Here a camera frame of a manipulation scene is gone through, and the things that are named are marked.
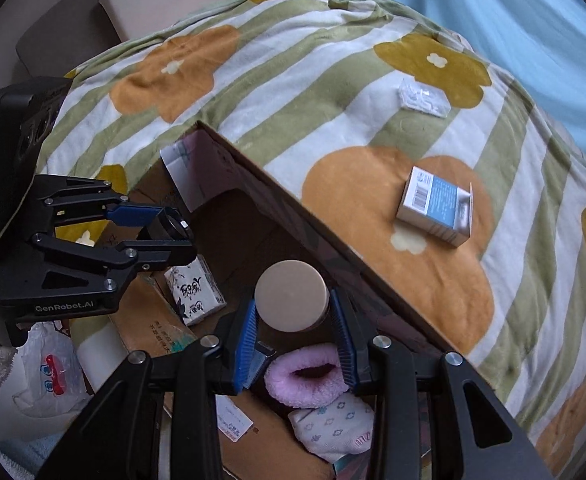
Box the white plastic bag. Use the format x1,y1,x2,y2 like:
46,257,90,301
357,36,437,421
0,322,94,418

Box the clear plastic packet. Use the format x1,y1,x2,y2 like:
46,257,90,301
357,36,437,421
398,79,451,118

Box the small black round object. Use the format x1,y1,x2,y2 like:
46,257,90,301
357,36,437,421
138,206,194,251

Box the beige cushion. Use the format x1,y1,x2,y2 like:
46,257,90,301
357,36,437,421
16,0,304,78

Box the striped floral fleece blanket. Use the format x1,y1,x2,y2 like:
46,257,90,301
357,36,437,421
38,0,586,476

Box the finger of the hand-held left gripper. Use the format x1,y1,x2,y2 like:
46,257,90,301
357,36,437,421
36,175,166,228
30,232,196,273

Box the light blue window sheet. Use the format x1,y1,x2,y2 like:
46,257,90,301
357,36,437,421
383,0,586,176

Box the black printed tissue pack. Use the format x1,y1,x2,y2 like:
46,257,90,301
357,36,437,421
163,255,228,327

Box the pink fuzzy socks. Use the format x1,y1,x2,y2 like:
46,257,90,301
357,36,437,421
264,342,350,409

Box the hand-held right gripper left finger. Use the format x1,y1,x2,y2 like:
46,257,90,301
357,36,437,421
36,297,261,480

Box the cardboard box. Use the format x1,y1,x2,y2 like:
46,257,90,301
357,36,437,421
68,120,454,480

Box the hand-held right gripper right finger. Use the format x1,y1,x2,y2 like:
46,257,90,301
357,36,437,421
329,287,554,480

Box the blue white hang-tab box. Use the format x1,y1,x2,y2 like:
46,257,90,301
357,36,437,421
395,165,474,248

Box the jar with beige lid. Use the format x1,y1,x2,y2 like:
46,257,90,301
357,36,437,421
254,260,331,333

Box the white patterned socks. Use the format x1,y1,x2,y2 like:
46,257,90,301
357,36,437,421
287,392,376,465

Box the white fleece cloth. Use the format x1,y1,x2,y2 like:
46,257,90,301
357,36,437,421
0,410,44,480

